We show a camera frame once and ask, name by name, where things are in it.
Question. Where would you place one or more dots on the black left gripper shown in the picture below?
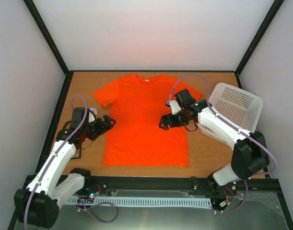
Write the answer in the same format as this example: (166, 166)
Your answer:
(102, 128)

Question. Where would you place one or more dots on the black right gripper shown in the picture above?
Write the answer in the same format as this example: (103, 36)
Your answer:
(163, 119)

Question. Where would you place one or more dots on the orange t-shirt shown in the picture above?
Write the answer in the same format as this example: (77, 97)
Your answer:
(137, 104)

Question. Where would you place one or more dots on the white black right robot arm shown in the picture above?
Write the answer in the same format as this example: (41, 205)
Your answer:
(250, 154)

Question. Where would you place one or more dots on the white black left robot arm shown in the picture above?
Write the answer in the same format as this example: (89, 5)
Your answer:
(40, 202)

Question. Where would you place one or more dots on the black square brooch holder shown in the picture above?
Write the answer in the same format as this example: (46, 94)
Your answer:
(77, 154)

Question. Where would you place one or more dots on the white perforated plastic basket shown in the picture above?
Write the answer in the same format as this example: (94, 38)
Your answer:
(239, 106)

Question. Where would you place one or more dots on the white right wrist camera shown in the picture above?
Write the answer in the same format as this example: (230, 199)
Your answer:
(173, 106)

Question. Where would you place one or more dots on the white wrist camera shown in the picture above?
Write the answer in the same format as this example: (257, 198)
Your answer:
(173, 106)
(92, 113)

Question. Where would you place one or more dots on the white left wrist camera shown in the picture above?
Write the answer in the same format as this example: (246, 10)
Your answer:
(92, 113)

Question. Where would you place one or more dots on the black enclosure frame post left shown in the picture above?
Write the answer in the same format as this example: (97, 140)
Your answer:
(46, 34)

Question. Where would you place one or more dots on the black enclosure frame post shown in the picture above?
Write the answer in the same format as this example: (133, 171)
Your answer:
(46, 34)
(275, 7)

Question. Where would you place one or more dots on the light blue slotted cable duct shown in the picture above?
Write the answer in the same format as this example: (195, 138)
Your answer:
(151, 202)

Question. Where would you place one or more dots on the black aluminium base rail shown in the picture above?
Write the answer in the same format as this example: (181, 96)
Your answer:
(193, 185)

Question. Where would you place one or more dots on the black enclosure frame post right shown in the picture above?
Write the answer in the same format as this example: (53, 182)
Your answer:
(275, 7)

